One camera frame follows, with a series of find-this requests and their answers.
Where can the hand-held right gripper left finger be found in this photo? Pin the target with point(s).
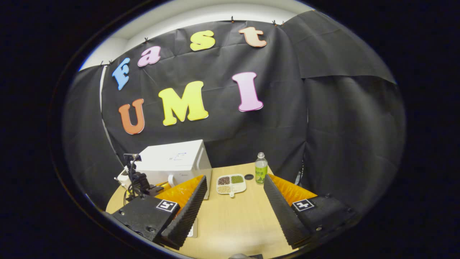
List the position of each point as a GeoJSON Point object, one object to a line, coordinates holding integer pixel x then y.
{"type": "Point", "coordinates": [187, 216]}

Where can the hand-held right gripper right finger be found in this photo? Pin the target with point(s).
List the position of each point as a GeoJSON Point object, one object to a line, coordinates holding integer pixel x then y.
{"type": "Point", "coordinates": [284, 216]}

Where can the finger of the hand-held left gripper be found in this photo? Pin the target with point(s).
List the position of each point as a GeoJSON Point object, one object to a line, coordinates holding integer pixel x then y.
{"type": "Point", "coordinates": [164, 186]}

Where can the white microwave oven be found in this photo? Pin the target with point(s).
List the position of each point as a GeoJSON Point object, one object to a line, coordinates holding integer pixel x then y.
{"type": "Point", "coordinates": [172, 158]}

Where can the white rectangular tray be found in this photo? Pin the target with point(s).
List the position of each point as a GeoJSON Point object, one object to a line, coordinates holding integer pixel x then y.
{"type": "Point", "coordinates": [193, 230]}

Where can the white toaster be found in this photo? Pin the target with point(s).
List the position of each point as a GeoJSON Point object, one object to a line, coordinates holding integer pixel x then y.
{"type": "Point", "coordinates": [122, 178]}

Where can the green label drink bottle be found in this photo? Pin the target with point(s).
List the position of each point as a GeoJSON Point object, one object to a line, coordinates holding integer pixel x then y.
{"type": "Point", "coordinates": [261, 168]}

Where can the small black round cap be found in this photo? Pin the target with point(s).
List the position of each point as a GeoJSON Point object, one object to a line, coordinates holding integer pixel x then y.
{"type": "Point", "coordinates": [248, 176]}

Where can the white sectioned grain dish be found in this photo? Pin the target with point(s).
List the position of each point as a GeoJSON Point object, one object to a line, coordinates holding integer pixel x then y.
{"type": "Point", "coordinates": [231, 184]}

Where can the black backdrop cloth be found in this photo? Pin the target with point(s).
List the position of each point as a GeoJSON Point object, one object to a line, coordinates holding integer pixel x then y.
{"type": "Point", "coordinates": [323, 126]}

